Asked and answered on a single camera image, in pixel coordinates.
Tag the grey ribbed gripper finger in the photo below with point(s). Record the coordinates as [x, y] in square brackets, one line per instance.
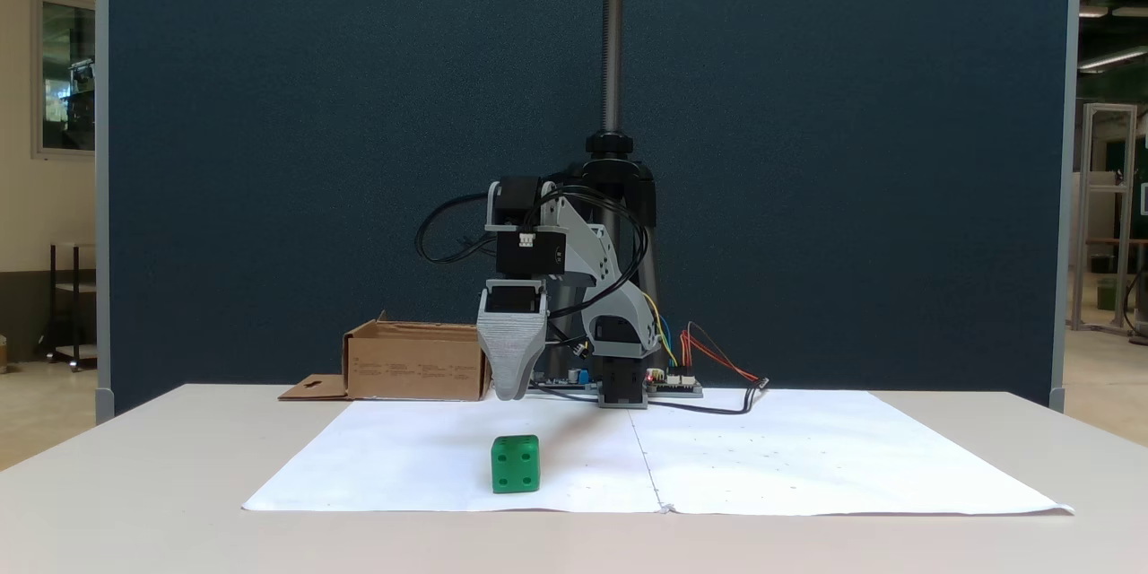
[511, 350]

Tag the green die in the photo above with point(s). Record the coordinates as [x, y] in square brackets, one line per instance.
[516, 466]

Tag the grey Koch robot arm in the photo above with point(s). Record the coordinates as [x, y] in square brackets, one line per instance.
[592, 251]

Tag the blue circuit board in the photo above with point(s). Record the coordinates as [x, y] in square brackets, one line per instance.
[569, 381]

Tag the brown cardboard box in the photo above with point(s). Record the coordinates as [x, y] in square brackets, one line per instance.
[413, 368]

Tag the white paper sheet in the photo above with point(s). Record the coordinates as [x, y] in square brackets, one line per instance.
[852, 457]
[404, 457]

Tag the dark blue partition panel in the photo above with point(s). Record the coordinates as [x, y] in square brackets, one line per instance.
[269, 152]

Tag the black metal cart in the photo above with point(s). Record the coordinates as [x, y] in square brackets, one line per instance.
[75, 287]

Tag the ceiling light strip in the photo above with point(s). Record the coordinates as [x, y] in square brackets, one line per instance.
[1112, 59]

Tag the black camera tripod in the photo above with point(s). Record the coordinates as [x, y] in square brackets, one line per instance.
[613, 18]

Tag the framed wall window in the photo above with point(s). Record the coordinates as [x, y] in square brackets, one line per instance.
[67, 90]

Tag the aluminium frame rack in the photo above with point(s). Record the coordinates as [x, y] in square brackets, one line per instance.
[1112, 109]

